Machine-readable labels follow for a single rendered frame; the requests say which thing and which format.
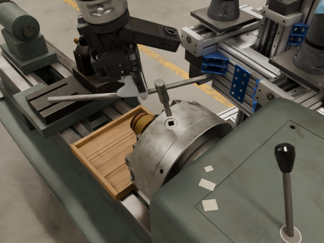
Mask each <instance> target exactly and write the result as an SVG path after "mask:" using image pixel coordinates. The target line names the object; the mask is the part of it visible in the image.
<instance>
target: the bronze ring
mask: <svg viewBox="0 0 324 243"><path fill-rule="evenodd" d="M153 117H154V116H153V115H151V114H148V113H146V112H145V111H141V112H139V113H137V114H136V115H135V116H134V117H133V118H132V120H131V123H130V127H131V129H132V130H133V131H134V132H135V134H136V135H139V134H140V133H142V132H144V131H145V130H146V128H147V127H148V126H149V125H150V124H151V122H152V119H153Z"/></svg>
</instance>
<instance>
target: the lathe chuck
mask: <svg viewBox="0 0 324 243"><path fill-rule="evenodd" d="M193 103H194V104H197V105H191V104H189V102H188V101H182V102H179V103H177V104H174V105H173V106H171V107H170V108H171V111H172V116H170V117H167V116H166V113H165V111H164V112H162V113H161V114H160V115H159V116H158V117H157V118H156V119H154V121H153V122H152V123H151V124H150V125H149V126H148V127H147V128H146V130H145V131H144V132H143V134H142V135H141V137H140V138H139V140H138V141H137V143H136V145H135V147H134V149H133V152H132V154H131V157H130V161H129V166H128V169H129V170H130V171H132V172H133V173H134V175H135V181H134V180H133V178H132V177H131V176H129V178H130V180H131V182H132V183H133V184H134V185H135V186H136V187H137V188H138V189H139V190H140V191H141V192H142V193H143V194H144V195H145V196H146V197H147V198H148V199H149V187H150V183H151V180H152V177H153V175H154V173H155V171H156V169H157V167H158V165H159V163H160V161H161V160H162V158H163V157H164V155H165V154H166V152H167V151H168V150H169V148H170V147H171V146H172V145H173V144H174V143H175V141H176V140H177V139H178V138H179V137H180V136H181V135H182V134H183V133H184V132H185V131H186V130H188V129H189V128H190V127H191V126H193V125H194V124H195V123H197V122H199V121H200V120H202V119H204V118H207V117H210V116H218V115H216V114H215V113H213V112H212V111H210V110H209V109H207V108H206V107H204V106H202V105H201V104H199V103H198V102H196V101H193ZM168 119H176V120H177V126H176V127H175V128H172V129H168V128H166V127H165V122H166V121H167V120H168ZM149 200H150V199H149Z"/></svg>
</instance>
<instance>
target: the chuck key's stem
mask: <svg viewBox="0 0 324 243"><path fill-rule="evenodd" d="M154 84H155V87H156V90H157V91H158V92H157V93H158V96H159V99H160V102H161V103H162V104H163V106H164V110H165V113H166V116H167V117H170V116H172V111H171V108H170V105H169V101H170V99H169V95H168V92H167V90H166V89H165V88H166V86H165V82H164V80H163V79H157V80H156V81H155V83H154Z"/></svg>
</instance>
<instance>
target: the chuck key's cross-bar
mask: <svg viewBox="0 0 324 243"><path fill-rule="evenodd" d="M205 80H207V77H206V75H201V76H198V77H194V78H190V79H186V80H182V81H177V82H174V83H170V84H166V85H165V86H166V88H165V89H166V90H169V89H173V88H177V87H181V86H185V85H189V84H193V83H197V82H201V81H205ZM147 91H148V95H150V94H154V93H157V92H158V91H157V90H156V87H154V88H150V89H147ZM110 98H125V97H120V96H118V94H117V93H105V94H83V95H69V96H54V97H48V102H49V103H53V102H67V101H82V100H96V99H110Z"/></svg>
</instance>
